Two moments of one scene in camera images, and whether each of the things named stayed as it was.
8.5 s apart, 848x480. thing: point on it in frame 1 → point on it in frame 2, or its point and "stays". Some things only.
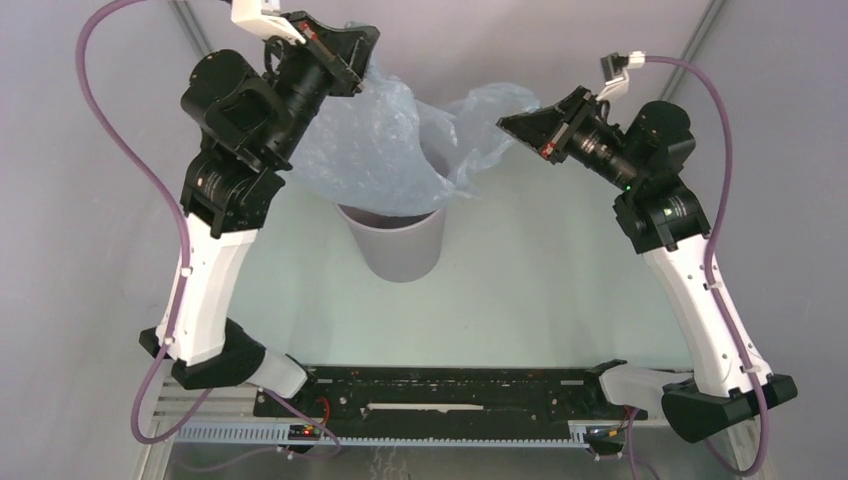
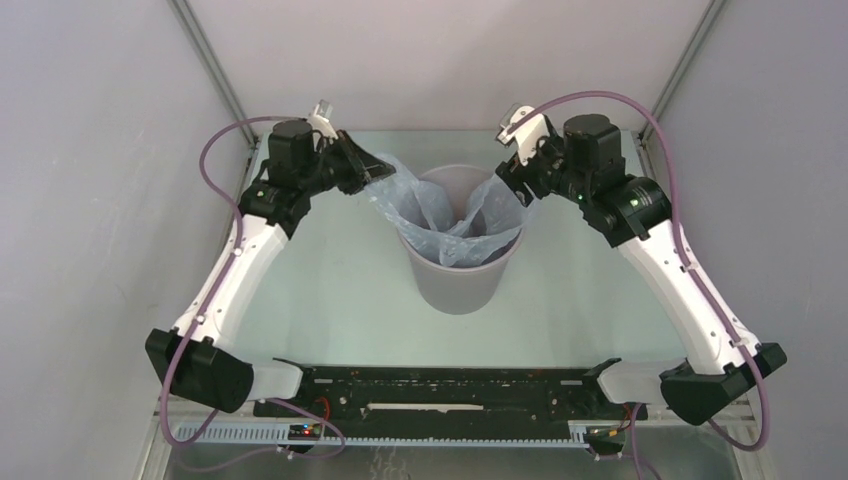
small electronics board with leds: (303, 432) stays
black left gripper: (342, 55) → (362, 167)
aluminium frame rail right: (690, 54) stays
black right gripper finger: (542, 130) → (514, 182)
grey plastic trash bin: (397, 248) → (467, 290)
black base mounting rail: (452, 395) stays
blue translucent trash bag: (379, 149) → (492, 219)
